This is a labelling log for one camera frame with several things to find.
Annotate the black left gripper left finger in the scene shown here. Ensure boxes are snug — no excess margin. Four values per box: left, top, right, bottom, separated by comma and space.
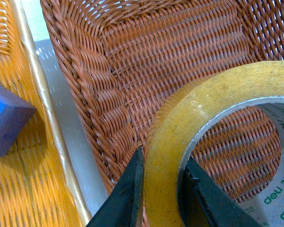
87, 148, 144, 227

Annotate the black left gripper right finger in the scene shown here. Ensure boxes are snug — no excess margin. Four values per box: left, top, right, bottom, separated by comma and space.
177, 157, 261, 227

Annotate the yellow wicker basket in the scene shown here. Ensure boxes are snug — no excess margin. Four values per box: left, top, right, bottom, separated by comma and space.
0, 0, 91, 227

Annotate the purple foam cube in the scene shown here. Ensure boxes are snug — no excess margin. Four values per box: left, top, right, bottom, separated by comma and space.
0, 84, 36, 157

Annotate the yellow tape roll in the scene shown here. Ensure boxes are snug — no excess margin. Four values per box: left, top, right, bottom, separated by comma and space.
143, 61, 284, 227

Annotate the brown wicker basket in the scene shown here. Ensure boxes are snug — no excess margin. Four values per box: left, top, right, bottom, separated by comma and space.
39, 0, 284, 227

